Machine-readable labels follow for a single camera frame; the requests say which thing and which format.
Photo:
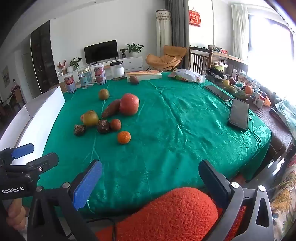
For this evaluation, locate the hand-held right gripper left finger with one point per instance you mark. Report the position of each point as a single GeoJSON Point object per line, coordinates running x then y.
{"type": "Point", "coordinates": [87, 185]}

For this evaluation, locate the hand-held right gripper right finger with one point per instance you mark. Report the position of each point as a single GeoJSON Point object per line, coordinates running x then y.
{"type": "Point", "coordinates": [212, 183]}

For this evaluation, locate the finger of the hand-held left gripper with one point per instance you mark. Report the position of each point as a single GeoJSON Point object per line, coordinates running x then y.
{"type": "Point", "coordinates": [47, 160]}
{"type": "Point", "coordinates": [23, 150]}

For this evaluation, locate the white box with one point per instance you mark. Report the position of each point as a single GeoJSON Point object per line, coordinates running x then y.
{"type": "Point", "coordinates": [34, 115]}

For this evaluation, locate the dark brown round fruit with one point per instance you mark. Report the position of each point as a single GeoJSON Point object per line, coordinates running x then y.
{"type": "Point", "coordinates": [79, 130]}
{"type": "Point", "coordinates": [103, 126]}

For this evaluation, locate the bright orange tangerine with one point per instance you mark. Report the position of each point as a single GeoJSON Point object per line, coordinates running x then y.
{"type": "Point", "coordinates": [124, 137]}

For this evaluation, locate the yellow pear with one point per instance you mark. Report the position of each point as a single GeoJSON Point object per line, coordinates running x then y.
{"type": "Point", "coordinates": [90, 118]}

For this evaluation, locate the person's left hand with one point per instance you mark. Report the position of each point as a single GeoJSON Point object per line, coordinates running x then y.
{"type": "Point", "coordinates": [15, 214]}

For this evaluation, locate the orange fuzzy cushion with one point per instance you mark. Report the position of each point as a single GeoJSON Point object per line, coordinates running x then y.
{"type": "Point", "coordinates": [175, 215]}

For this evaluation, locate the wooden dining chair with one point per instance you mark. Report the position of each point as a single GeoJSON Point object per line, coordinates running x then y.
{"type": "Point", "coordinates": [18, 96]}

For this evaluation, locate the green tablecloth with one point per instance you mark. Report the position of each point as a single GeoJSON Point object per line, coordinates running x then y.
{"type": "Point", "coordinates": [166, 139]}

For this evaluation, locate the reddish orange fruit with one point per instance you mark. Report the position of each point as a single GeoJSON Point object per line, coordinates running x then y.
{"type": "Point", "coordinates": [115, 124]}

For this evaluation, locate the floral cloth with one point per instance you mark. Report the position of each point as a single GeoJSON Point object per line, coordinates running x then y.
{"type": "Point", "coordinates": [284, 197]}

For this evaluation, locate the black smartphone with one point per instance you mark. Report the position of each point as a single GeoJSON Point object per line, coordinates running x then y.
{"type": "Point", "coordinates": [238, 114]}

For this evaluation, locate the red and white can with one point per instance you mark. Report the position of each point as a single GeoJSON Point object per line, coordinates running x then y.
{"type": "Point", "coordinates": [100, 75]}
{"type": "Point", "coordinates": [70, 83]}

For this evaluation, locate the sweet potato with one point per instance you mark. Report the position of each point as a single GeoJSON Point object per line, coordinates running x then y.
{"type": "Point", "coordinates": [110, 108]}

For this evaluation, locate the green-brown round fruit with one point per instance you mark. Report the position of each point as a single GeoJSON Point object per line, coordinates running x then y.
{"type": "Point", "coordinates": [104, 94]}

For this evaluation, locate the clear glass jar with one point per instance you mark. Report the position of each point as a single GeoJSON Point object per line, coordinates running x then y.
{"type": "Point", "coordinates": [85, 79]}

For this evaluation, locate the black tablet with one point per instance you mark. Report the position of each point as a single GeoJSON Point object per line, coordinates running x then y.
{"type": "Point", "coordinates": [217, 93]}

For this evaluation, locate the red flower vase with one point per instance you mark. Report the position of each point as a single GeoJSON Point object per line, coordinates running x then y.
{"type": "Point", "coordinates": [61, 66]}

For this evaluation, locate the dark glass cabinet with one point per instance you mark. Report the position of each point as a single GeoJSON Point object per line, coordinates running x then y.
{"type": "Point", "coordinates": [44, 58]}

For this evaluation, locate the fruit bowl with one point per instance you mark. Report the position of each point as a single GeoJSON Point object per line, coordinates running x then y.
{"type": "Point", "coordinates": [238, 91]}

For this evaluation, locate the leafy potted plant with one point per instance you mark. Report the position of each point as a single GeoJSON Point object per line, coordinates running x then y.
{"type": "Point", "coordinates": [75, 62]}

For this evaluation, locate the white plastic bag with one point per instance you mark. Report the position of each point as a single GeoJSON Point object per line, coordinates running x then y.
{"type": "Point", "coordinates": [188, 75]}

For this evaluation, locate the white canister black lid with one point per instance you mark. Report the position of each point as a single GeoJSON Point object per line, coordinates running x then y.
{"type": "Point", "coordinates": [117, 70]}

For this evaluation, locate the brown oval fruit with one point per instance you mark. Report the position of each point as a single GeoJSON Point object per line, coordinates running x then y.
{"type": "Point", "coordinates": [134, 79]}

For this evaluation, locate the black television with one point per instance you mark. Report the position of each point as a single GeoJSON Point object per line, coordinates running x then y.
{"type": "Point", "coordinates": [100, 51]}

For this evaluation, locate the wooden bench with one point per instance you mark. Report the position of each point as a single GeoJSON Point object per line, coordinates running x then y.
{"type": "Point", "coordinates": [198, 60]}

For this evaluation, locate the white tv cabinet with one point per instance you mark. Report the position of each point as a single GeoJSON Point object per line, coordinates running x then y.
{"type": "Point", "coordinates": [134, 62]}

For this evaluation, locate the small potted plant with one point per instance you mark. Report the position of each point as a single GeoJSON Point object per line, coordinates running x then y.
{"type": "Point", "coordinates": [123, 52]}

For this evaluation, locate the orange lounge chair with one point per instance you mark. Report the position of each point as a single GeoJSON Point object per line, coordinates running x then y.
{"type": "Point", "coordinates": [165, 59]}

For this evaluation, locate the large green potted plant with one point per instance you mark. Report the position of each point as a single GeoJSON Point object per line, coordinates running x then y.
{"type": "Point", "coordinates": [134, 48]}

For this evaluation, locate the white curtain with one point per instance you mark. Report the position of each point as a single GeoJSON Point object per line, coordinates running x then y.
{"type": "Point", "coordinates": [239, 30]}

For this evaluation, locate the white standing air conditioner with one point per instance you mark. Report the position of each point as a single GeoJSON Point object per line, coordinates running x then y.
{"type": "Point", "coordinates": [163, 32]}

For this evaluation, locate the grey curtain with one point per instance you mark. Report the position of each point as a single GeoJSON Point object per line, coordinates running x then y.
{"type": "Point", "coordinates": [177, 23]}

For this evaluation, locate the framed wall picture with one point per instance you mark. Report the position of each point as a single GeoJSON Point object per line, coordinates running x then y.
{"type": "Point", "coordinates": [6, 76]}

